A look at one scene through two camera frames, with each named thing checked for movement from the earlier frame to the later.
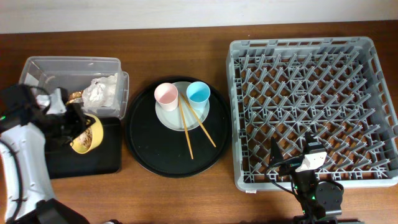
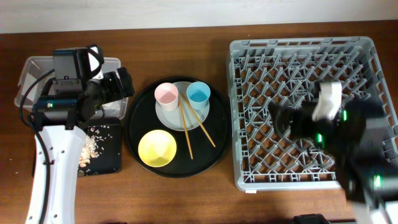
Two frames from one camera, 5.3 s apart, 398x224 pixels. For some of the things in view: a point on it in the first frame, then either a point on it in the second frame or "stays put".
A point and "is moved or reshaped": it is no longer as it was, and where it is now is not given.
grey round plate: (190, 120) stays put
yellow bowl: (97, 135) to (157, 148)
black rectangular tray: (65, 162) stays put
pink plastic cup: (166, 95) stays put
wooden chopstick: (185, 128) stays put
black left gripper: (82, 121) to (113, 79)
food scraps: (86, 138) is moved or reshaped
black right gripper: (290, 167) to (296, 121)
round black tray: (165, 152) stays put
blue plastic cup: (198, 93) stays put
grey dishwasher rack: (333, 87) stays put
